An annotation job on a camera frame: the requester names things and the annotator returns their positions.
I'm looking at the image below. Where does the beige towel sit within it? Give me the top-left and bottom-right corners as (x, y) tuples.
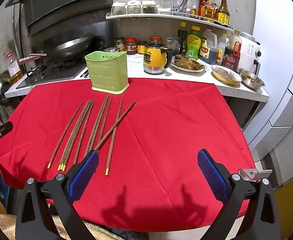
(0, 212), (114, 240)

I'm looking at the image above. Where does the grey metal hook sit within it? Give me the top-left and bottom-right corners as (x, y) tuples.
(238, 169), (273, 182)

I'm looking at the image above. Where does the black range hood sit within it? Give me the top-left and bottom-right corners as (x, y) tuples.
(5, 0), (113, 37)

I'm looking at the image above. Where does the yellow oil bottle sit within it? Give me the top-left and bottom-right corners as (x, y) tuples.
(204, 0), (217, 22)

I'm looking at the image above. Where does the green-lid pickle jar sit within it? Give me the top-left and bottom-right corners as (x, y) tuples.
(115, 37), (125, 53)

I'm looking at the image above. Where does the yellow oval dish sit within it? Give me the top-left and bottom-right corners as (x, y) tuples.
(211, 65), (242, 85)

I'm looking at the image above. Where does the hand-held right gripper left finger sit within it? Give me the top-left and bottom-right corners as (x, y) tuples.
(15, 150), (99, 240)

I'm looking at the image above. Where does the white-lid dark spice jar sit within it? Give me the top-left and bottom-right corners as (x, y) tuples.
(142, 0), (157, 14)

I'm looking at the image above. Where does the green squeeze bottle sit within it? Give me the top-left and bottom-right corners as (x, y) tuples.
(185, 26), (202, 60)

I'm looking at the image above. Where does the white wall shelf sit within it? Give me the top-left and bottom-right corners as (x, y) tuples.
(106, 12), (233, 33)

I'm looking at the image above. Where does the gas stove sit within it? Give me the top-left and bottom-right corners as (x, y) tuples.
(16, 62), (88, 89)

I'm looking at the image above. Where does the steel pot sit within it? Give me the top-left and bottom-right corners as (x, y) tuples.
(0, 76), (12, 103)

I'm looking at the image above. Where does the clear cup of utensils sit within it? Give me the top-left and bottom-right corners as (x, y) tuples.
(173, 0), (190, 15)

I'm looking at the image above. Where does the white-cap oil jug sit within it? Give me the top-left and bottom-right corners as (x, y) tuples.
(216, 32), (229, 63)

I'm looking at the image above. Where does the yellow steel mug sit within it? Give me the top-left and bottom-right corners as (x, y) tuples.
(143, 43), (171, 75)

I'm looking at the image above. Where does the row of wooden chopsticks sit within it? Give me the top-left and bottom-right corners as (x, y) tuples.
(48, 95), (136, 176)

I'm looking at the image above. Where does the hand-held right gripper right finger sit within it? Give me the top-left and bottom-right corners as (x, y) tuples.
(197, 149), (282, 240)

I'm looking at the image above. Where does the plate of food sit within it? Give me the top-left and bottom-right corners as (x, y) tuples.
(170, 54), (207, 73)

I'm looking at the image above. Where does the steel bowl of food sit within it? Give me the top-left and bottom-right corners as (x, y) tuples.
(238, 68), (265, 91)

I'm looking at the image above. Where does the clear plastic bag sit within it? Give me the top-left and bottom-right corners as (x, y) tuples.
(166, 37), (180, 50)

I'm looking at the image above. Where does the large dark vinegar jug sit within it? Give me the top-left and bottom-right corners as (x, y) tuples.
(199, 27), (218, 65)

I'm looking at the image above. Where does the red-lid glass jar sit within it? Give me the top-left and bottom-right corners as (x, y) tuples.
(157, 0), (173, 15)

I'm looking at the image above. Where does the red tablecloth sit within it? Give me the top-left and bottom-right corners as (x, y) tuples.
(0, 77), (255, 233)

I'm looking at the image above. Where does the steel wok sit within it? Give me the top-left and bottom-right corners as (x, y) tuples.
(31, 35), (104, 63)

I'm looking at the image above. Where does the silver wok handle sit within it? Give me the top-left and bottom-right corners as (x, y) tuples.
(19, 54), (47, 65)

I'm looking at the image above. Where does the clear cooking oil bottle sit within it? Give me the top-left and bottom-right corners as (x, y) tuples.
(8, 59), (23, 84)

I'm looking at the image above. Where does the yellow-cap soy sauce bottle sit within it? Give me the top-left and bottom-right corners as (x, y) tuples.
(178, 22), (187, 53)

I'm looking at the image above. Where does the red-lid chili jar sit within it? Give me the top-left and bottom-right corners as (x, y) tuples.
(125, 38), (137, 55)

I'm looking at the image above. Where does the dark bottle yellow label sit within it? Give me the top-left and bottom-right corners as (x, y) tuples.
(217, 0), (230, 26)

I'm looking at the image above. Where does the red-handle dark bottle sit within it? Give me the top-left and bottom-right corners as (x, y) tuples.
(221, 30), (242, 72)

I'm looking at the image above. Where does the small clear seasoning bottle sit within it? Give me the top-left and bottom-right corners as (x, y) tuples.
(189, 0), (199, 18)

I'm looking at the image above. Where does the white air fryer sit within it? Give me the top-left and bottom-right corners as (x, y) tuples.
(238, 31), (262, 75)

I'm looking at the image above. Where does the green plastic utensil holder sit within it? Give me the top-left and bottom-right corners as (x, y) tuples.
(84, 51), (129, 95)

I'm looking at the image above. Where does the white refrigerator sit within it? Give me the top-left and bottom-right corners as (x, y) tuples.
(241, 0), (293, 150)

